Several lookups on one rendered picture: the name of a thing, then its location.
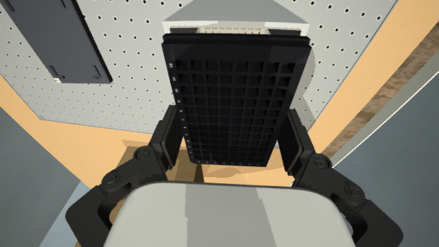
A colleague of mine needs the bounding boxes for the black well plate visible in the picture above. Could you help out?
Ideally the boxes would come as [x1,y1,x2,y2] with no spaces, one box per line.
[161,33,312,167]

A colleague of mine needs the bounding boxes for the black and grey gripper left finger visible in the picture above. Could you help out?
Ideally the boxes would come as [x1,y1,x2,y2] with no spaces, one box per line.
[65,105,183,247]

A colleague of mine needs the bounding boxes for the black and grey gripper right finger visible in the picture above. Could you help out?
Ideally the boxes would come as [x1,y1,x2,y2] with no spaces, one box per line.
[277,109,403,247]

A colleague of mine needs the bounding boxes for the white well plate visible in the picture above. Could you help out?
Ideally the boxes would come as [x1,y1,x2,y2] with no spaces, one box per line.
[200,27,265,34]

